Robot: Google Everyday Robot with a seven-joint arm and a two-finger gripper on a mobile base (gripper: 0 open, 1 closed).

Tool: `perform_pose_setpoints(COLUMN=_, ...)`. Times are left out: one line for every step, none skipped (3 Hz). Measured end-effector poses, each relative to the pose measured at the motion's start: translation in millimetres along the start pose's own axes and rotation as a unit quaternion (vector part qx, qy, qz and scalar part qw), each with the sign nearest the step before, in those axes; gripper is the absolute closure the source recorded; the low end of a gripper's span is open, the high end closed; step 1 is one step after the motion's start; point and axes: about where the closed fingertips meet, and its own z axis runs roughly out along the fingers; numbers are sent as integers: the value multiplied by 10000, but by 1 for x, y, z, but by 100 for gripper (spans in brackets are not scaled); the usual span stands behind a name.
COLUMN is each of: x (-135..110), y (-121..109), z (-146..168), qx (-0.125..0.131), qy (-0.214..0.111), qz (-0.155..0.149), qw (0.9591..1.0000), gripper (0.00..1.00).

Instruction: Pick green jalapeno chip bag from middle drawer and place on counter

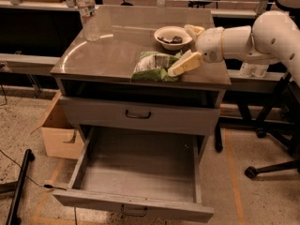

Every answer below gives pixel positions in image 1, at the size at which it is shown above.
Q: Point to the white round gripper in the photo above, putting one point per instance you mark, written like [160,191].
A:
[210,44]

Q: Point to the green jalapeno chip bag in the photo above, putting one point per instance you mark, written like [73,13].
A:
[153,66]

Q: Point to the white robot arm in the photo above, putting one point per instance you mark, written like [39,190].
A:
[274,37]

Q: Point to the grey drawer cabinet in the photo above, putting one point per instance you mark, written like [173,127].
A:
[103,69]

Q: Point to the closed grey upper drawer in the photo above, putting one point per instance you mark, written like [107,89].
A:
[141,116]

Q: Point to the open grey middle drawer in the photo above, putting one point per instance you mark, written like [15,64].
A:
[138,173]

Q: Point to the dark snack in bowl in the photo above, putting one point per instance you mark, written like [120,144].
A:
[174,40]

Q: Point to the white paper bowl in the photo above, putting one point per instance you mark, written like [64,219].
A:
[170,32]

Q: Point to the left clear sanitizer bottle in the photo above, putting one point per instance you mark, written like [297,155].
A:
[246,70]

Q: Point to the clear sanitizer bottle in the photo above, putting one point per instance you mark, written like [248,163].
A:
[259,71]
[246,70]

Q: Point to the right clear sanitizer bottle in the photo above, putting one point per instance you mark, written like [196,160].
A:
[259,71]

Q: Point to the clear plastic water bottle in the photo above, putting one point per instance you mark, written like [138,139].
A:
[87,10]

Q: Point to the cardboard box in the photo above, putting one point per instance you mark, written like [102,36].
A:
[61,139]

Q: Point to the black stand leg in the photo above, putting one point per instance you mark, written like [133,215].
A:
[16,188]

